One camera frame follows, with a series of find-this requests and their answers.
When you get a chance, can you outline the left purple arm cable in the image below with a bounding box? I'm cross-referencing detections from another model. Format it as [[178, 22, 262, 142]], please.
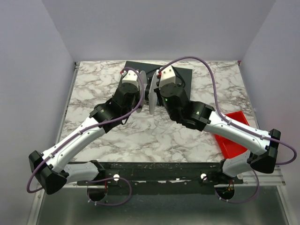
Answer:
[[26, 67, 145, 194]]

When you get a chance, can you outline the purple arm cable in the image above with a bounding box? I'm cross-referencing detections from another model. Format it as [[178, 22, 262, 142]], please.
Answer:
[[159, 56, 298, 166], [26, 67, 145, 194]]

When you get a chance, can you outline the dark network switch box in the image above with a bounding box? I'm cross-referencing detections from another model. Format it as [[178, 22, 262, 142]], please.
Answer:
[[125, 61, 193, 105]]

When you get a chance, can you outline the grey cable spool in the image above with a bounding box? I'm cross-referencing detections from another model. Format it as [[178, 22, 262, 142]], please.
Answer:
[[136, 70, 158, 115]]

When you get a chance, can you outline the red plastic tray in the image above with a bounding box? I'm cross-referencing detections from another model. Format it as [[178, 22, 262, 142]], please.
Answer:
[[214, 111, 249, 159]]

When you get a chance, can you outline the black USB cable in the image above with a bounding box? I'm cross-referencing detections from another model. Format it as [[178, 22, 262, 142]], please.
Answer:
[[147, 67, 186, 89]]

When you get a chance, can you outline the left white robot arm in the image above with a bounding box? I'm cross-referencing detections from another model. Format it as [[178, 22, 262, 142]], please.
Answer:
[[29, 82, 144, 195]]

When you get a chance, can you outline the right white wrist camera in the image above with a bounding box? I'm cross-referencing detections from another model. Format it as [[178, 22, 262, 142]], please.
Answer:
[[155, 66, 176, 89]]

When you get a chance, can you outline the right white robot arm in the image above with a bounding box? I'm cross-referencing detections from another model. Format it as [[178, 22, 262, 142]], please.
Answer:
[[149, 83, 281, 178]]

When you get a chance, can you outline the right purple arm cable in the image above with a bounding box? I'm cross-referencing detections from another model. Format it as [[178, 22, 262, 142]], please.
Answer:
[[159, 56, 298, 166]]

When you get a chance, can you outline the aluminium frame rail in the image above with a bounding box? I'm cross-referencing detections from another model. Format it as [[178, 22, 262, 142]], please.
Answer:
[[55, 61, 81, 145]]

